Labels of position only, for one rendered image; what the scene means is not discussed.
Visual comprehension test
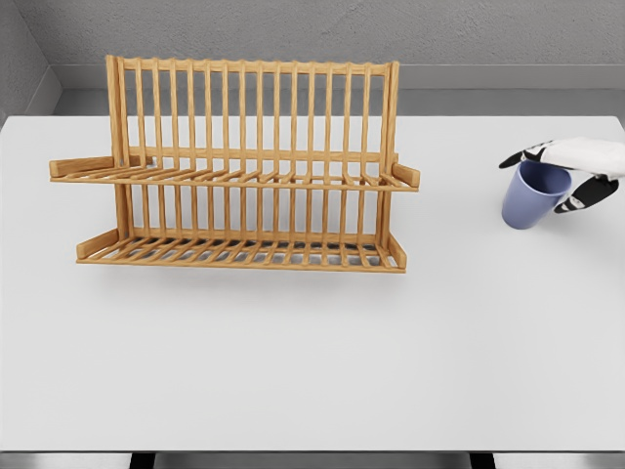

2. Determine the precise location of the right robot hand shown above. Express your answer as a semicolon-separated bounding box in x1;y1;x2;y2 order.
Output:
498;137;625;215

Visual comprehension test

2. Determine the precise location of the blue plastic cup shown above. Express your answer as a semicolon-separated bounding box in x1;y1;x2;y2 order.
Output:
501;160;573;231

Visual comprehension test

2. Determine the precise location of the wooden two-tier dish rack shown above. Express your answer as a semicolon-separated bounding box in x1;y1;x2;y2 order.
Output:
49;54;422;276

